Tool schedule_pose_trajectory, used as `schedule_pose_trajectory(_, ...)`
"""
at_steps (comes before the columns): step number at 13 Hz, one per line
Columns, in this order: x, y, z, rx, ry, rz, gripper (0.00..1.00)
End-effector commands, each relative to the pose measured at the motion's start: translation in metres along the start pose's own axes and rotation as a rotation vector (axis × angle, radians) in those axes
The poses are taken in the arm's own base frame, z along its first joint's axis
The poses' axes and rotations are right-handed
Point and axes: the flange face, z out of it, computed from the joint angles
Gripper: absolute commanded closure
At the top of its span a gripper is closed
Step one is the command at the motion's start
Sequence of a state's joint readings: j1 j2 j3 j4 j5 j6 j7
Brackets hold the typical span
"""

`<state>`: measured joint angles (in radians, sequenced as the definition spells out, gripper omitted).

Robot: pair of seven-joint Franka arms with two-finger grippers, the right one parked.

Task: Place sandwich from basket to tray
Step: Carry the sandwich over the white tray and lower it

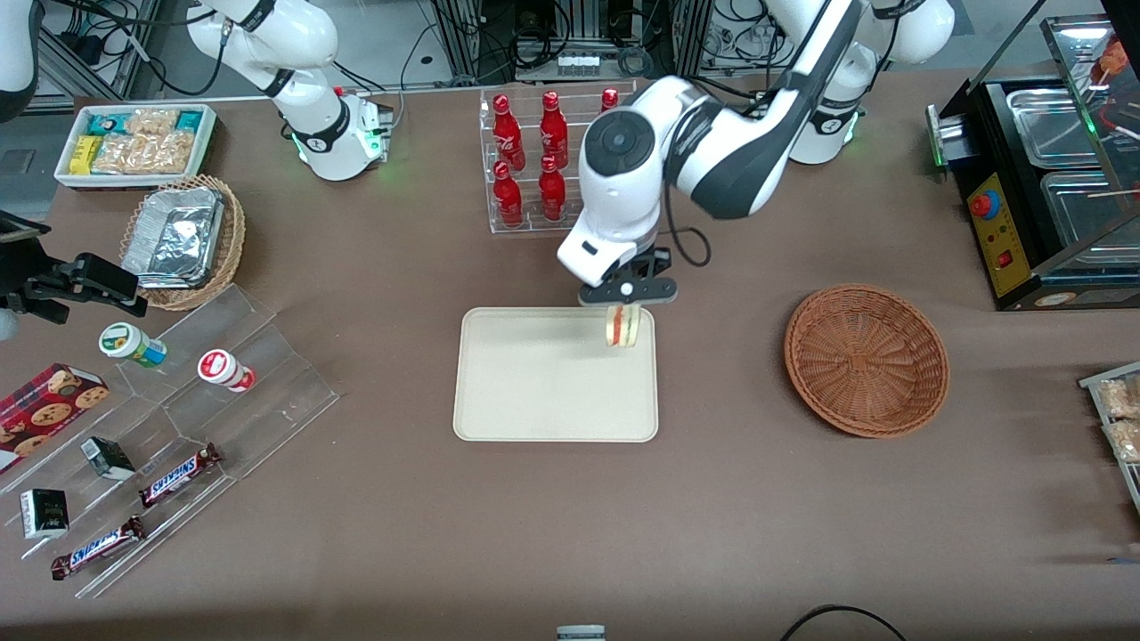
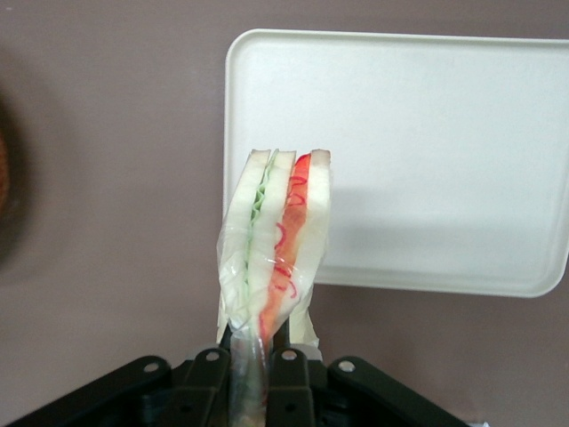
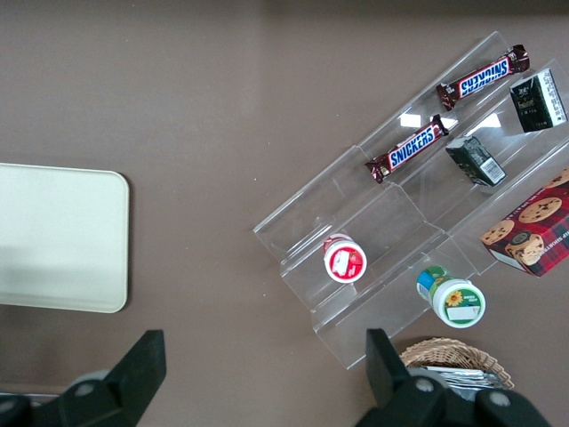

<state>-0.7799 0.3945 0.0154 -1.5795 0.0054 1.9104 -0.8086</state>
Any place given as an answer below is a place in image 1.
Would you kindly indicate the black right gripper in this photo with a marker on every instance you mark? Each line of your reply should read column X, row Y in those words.
column 43, row 283

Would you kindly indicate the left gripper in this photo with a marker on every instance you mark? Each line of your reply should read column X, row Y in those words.
column 659, row 260

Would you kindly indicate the triangle sandwich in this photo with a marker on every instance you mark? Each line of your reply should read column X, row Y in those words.
column 623, row 328

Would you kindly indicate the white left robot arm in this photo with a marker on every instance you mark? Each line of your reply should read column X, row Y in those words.
column 739, row 169

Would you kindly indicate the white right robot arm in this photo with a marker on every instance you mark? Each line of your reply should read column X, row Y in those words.
column 312, row 133

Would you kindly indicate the silver foil tray stack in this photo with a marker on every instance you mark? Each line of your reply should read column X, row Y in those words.
column 174, row 236

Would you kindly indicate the light oval wicker basket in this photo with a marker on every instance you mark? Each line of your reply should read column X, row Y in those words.
column 233, row 240

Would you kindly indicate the beige plastic serving tray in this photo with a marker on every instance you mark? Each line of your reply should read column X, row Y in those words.
column 534, row 383

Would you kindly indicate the brown round wicker basket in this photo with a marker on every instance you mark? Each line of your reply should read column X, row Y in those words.
column 868, row 361

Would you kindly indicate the grey metal snack tray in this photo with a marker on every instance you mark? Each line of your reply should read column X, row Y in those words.
column 1091, row 381

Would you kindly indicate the green label yoghurt bottle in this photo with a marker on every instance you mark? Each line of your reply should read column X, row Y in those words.
column 132, row 344

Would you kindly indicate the red cola bottle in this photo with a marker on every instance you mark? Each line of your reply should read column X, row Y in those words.
column 610, row 98
column 554, row 133
column 508, row 200
column 552, row 194
column 508, row 138

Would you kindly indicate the clear acrylic bottle rack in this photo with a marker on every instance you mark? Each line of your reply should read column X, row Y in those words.
column 488, row 223

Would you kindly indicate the yellow snack packet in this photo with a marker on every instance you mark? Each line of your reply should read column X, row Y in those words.
column 85, row 154

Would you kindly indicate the large clear cracker bag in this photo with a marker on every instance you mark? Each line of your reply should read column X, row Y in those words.
column 147, row 153

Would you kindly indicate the red tartan cookie box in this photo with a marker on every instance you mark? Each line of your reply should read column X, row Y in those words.
column 49, row 414

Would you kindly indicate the red label yoghurt bottle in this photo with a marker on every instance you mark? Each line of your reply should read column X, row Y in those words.
column 224, row 369

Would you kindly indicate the teal snack packet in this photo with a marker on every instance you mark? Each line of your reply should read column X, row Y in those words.
column 109, row 124
column 189, row 120

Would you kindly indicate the small clear cracker bag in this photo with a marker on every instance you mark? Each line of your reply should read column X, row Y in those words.
column 151, row 121

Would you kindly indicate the white rectangular snack bin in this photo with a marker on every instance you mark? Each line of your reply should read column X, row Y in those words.
column 209, row 142

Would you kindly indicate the white power strip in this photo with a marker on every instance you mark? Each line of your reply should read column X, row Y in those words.
column 579, row 64

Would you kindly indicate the clear acrylic stepped display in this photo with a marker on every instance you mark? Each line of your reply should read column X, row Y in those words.
column 267, row 401

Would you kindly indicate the brown Snickers bar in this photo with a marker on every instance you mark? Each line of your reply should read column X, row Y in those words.
column 178, row 474
column 98, row 547

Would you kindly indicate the small black white carton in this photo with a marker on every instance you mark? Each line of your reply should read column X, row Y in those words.
column 44, row 514

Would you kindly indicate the grey device at edge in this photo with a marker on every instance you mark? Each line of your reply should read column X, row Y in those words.
column 581, row 633

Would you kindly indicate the black food warmer cabinet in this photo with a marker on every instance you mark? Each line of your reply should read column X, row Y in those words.
column 1002, row 240

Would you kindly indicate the steel warmer pan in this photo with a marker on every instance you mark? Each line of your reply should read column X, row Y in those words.
column 1051, row 129
column 1082, row 209

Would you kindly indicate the clear fried snack bag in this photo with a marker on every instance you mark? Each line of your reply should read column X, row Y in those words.
column 1120, row 398
column 1127, row 441

